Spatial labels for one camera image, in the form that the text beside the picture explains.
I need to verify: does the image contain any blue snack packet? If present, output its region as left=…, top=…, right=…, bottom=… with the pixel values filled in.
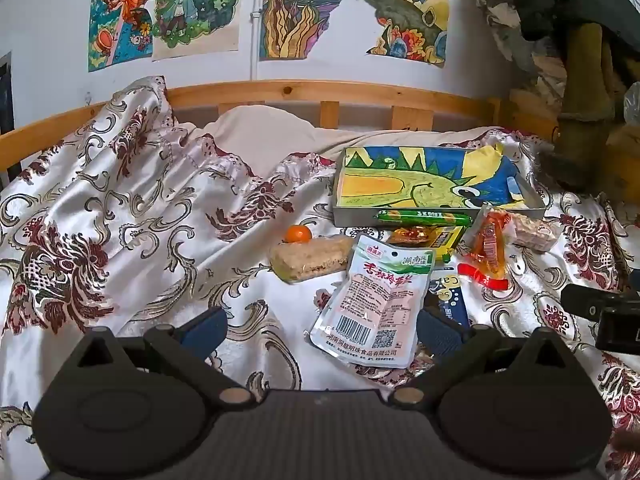
left=429, top=270, right=471, bottom=330

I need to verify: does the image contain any white wall pipe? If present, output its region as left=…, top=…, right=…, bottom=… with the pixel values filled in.
left=248, top=0, right=258, bottom=82

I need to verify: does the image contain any grey crumpled cloth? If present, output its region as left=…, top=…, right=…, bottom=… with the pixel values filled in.
left=482, top=0, right=568, bottom=106

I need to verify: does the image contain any swirly blue wall poster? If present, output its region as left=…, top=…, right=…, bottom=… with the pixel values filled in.
left=259, top=0, right=364, bottom=62

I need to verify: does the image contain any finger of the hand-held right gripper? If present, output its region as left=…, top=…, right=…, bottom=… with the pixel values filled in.
left=595, top=309, right=640, bottom=355
left=560, top=269, right=640, bottom=320

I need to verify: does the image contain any blond figure wall poster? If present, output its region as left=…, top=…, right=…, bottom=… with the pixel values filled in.
left=151, top=0, right=242, bottom=62

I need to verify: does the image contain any wooden bed headboard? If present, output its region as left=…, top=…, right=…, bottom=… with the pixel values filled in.
left=0, top=80, right=566, bottom=171

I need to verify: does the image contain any metal tray with painted liner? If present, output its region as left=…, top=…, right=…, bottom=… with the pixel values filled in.
left=332, top=144, right=546, bottom=229

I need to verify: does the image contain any dark wall frame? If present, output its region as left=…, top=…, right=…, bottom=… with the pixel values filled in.
left=0, top=52, right=14, bottom=136

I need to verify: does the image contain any large rice cake bar packet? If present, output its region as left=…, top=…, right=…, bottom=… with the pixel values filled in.
left=269, top=236, right=357, bottom=285

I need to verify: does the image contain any red-haired figure wall poster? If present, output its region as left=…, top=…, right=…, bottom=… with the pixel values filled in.
left=89, top=0, right=155, bottom=73

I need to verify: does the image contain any clear plastic bag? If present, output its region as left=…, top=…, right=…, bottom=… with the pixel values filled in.
left=622, top=82, right=640, bottom=126

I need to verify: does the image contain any olive green bag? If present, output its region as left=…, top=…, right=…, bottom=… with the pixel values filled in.
left=552, top=22, right=619, bottom=193

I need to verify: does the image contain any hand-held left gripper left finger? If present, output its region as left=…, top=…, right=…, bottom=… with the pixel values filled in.
left=65, top=306, right=256, bottom=409

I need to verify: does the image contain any beige pillow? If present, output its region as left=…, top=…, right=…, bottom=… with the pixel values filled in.
left=202, top=105, right=501, bottom=176

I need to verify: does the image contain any yellow green wall poster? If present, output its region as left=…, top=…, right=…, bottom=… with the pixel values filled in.
left=361, top=0, right=449, bottom=69

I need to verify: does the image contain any brown cardboard box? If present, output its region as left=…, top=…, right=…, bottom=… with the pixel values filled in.
left=602, top=125, right=640, bottom=196

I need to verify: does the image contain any floral printed blanket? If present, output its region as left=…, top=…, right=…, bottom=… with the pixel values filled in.
left=0, top=76, right=640, bottom=480

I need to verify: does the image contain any green sausage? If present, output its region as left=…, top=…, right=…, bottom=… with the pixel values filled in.
left=376, top=208, right=473, bottom=228

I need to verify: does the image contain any orange clear snack packet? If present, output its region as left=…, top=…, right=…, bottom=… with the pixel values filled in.
left=457, top=208, right=513, bottom=292

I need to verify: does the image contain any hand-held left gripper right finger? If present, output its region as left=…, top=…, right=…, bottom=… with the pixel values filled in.
left=387, top=306, right=576, bottom=409

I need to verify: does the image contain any yellow snack packet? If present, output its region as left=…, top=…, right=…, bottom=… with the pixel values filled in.
left=427, top=226, right=466, bottom=263

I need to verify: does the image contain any small rice cake bar packet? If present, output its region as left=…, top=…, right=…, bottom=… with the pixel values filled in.
left=507, top=212, right=563, bottom=253

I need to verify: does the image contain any golden foil candy packet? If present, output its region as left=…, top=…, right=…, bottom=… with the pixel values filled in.
left=389, top=226, right=438, bottom=247

